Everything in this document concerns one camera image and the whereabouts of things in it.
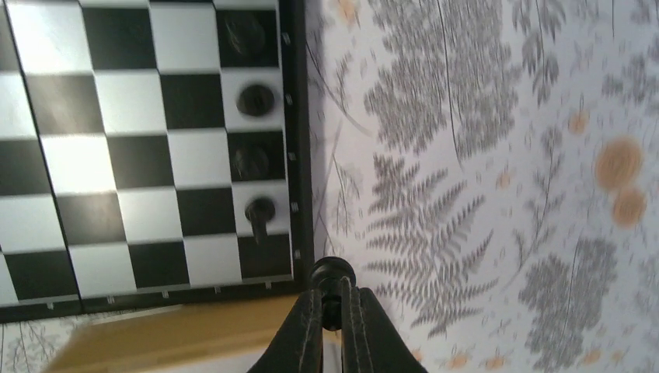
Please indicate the black white chess board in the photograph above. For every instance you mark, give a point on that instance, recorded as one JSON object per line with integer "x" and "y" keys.
{"x": 118, "y": 127}

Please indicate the black chess piece on board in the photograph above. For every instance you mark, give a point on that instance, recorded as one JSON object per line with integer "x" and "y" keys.
{"x": 255, "y": 100}

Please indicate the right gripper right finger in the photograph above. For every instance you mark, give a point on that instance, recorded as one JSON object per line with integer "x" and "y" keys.
{"x": 370, "y": 342}

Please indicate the black bishop chess piece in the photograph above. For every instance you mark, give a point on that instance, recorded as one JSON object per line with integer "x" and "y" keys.
{"x": 259, "y": 212}

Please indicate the wooden tray with metal bottom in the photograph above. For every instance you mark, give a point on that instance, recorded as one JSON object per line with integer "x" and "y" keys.
{"x": 223, "y": 337}

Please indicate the floral patterned table mat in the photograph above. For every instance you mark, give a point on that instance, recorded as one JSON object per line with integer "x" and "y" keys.
{"x": 490, "y": 171}

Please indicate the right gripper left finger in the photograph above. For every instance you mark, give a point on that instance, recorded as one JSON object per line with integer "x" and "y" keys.
{"x": 297, "y": 346}

